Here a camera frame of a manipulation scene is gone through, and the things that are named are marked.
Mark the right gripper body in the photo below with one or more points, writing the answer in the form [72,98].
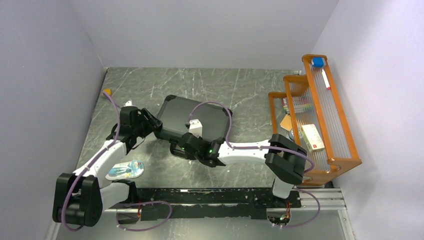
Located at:
[193,157]

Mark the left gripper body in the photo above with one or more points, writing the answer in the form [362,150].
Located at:
[143,127]

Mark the black poker set case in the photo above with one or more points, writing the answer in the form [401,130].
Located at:
[174,114]

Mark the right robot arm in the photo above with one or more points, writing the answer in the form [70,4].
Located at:
[283,157]

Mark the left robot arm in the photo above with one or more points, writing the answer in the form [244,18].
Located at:
[80,197]

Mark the blister pack blue tool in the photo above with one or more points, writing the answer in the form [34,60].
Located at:
[126,170]

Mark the coloured marker set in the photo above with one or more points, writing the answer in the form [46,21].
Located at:
[299,105]

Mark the yellow orange block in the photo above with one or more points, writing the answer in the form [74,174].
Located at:
[107,91]

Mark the tan paper notepad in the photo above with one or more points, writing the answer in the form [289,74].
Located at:
[286,123]

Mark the blue white tape roll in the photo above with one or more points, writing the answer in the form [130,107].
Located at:
[291,135]

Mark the white red box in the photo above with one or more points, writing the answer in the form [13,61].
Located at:
[312,138]

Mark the orange wooden rack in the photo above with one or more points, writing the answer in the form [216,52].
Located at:
[327,114]

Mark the white red marker pen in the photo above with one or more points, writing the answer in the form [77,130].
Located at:
[325,79]

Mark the blue cube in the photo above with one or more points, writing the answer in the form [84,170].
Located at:
[318,62]

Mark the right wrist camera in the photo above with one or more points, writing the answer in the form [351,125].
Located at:
[195,127]

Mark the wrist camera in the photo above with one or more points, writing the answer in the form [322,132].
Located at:
[129,103]
[195,127]

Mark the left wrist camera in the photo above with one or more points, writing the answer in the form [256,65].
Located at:
[129,103]

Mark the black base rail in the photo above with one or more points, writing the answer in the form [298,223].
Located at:
[256,203]

